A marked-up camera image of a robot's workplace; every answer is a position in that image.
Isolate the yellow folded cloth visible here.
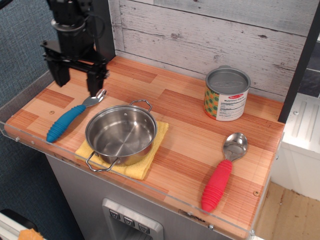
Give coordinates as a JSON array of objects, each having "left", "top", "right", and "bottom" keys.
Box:
[{"left": 75, "top": 121, "right": 169, "bottom": 180}]

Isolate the blue handled fork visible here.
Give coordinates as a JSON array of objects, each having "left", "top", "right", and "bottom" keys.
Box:
[{"left": 46, "top": 89, "right": 107, "bottom": 143}]

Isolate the orange object at corner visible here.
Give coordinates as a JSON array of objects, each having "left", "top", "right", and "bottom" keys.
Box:
[{"left": 18, "top": 228, "right": 44, "bottom": 240}]

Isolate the red handled spoon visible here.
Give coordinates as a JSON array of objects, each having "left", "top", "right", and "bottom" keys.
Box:
[{"left": 201, "top": 132, "right": 248, "bottom": 212}]

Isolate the white side cabinet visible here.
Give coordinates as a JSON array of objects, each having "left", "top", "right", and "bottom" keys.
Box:
[{"left": 270, "top": 93, "right": 320, "bottom": 200}]

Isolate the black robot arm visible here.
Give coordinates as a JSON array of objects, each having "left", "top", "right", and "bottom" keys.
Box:
[{"left": 41, "top": 0, "right": 108, "bottom": 97}]

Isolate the dark grey right post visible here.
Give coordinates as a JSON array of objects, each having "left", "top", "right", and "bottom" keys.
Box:
[{"left": 278, "top": 0, "right": 320, "bottom": 124}]

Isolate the toy food can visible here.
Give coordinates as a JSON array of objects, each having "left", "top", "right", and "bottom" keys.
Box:
[{"left": 203, "top": 65, "right": 251, "bottom": 122}]

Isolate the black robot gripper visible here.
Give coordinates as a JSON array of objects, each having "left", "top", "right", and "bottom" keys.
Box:
[{"left": 41, "top": 19, "right": 109, "bottom": 97}]

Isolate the silver dispenser button panel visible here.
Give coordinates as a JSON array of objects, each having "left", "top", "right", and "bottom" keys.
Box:
[{"left": 102, "top": 198, "right": 164, "bottom": 240}]

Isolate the stainless steel pot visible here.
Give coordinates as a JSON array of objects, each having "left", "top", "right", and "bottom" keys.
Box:
[{"left": 85, "top": 99, "right": 158, "bottom": 172}]

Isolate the clear acrylic guard rail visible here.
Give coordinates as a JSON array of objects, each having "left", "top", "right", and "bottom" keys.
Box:
[{"left": 0, "top": 68, "right": 284, "bottom": 240}]

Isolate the grey toy kitchen cabinet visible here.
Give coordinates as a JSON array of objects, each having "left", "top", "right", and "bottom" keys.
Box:
[{"left": 45, "top": 153, "right": 241, "bottom": 240}]

